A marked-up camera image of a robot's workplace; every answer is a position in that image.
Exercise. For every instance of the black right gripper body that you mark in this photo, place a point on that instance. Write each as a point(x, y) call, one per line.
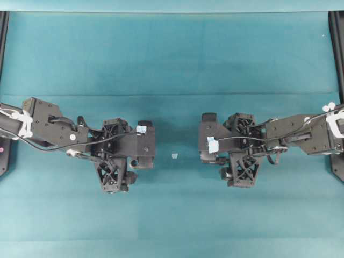
point(245, 148)

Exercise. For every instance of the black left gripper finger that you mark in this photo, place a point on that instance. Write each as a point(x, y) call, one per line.
point(141, 162)
point(145, 132)

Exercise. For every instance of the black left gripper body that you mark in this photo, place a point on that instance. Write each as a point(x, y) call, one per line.
point(111, 167)

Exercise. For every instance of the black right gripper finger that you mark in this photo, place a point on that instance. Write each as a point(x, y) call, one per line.
point(207, 158)
point(210, 131)

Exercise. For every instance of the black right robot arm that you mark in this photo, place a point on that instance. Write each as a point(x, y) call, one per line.
point(314, 134)

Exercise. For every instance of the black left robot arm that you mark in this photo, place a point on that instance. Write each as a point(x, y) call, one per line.
point(42, 125)

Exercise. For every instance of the teal table cloth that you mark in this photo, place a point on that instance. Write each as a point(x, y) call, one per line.
point(170, 69)

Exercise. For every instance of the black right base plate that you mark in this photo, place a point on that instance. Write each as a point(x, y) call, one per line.
point(337, 165)

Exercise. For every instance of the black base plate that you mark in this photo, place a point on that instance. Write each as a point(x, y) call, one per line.
point(4, 155)
point(337, 165)

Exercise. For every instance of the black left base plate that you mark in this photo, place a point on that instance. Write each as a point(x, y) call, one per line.
point(4, 155)

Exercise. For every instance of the black left frame rail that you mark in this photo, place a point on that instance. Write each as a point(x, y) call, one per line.
point(5, 16)

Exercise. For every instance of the black frame rail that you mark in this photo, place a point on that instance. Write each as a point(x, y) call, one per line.
point(5, 16)
point(335, 20)

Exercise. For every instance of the black right frame rail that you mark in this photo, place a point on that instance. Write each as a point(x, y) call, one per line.
point(335, 20)

